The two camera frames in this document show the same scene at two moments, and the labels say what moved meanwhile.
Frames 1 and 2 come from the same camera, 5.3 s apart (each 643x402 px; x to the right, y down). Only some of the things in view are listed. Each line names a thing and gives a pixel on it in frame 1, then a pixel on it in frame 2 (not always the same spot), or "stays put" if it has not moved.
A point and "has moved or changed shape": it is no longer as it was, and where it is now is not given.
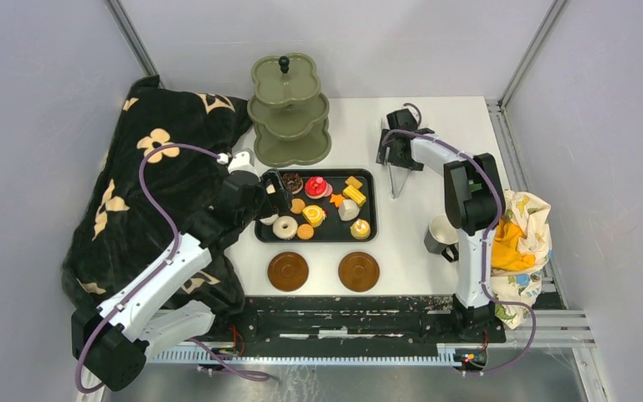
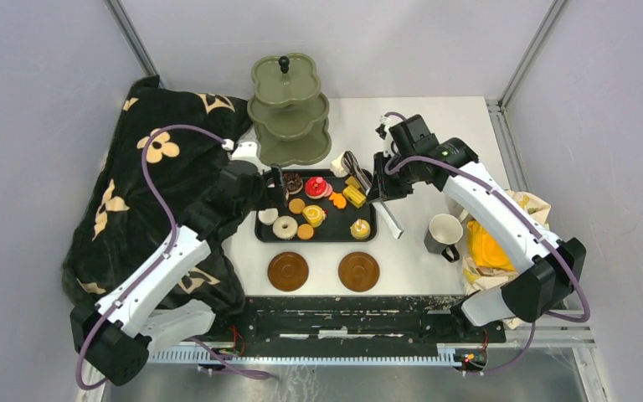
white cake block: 348,210 -> 336,167
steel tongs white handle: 398,177 has moved or changed shape
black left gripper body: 254,212 stays put
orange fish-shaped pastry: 336,199 stays put
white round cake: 270,220 stays put
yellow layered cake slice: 352,193 stays put
